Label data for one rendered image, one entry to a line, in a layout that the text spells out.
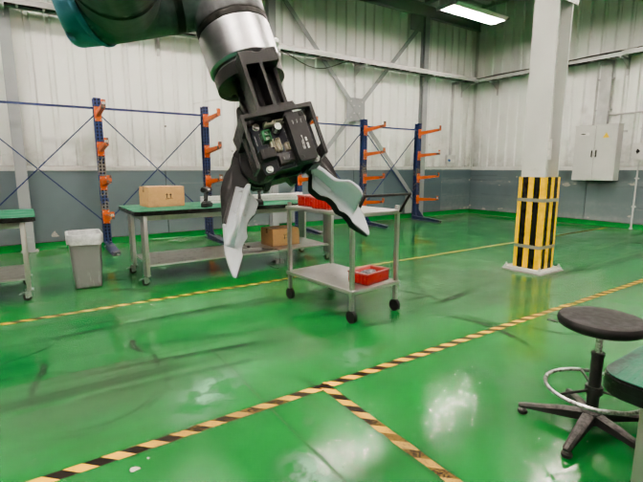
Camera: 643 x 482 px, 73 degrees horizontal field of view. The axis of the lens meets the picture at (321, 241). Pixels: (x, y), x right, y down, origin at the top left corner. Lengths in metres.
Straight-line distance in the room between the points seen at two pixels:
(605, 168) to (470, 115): 3.70
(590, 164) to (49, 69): 9.87
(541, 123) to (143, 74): 5.86
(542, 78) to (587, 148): 5.20
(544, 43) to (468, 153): 6.99
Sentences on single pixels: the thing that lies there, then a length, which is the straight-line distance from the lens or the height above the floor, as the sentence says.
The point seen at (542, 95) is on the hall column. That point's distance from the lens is 5.58.
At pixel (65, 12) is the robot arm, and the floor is 1.34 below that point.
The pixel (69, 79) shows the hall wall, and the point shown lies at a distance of 7.74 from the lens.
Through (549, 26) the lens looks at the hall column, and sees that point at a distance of 5.71.
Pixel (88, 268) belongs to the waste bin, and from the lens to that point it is 4.95.
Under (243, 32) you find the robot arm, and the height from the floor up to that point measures 1.33.
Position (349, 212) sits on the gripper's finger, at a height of 1.15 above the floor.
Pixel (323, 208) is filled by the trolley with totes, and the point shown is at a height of 0.88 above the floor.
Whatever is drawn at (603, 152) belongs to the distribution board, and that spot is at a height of 1.51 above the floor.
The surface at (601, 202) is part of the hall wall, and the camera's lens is 10.80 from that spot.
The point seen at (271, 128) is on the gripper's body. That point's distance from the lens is 0.43.
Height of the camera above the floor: 1.20
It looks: 10 degrees down
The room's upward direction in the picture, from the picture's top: straight up
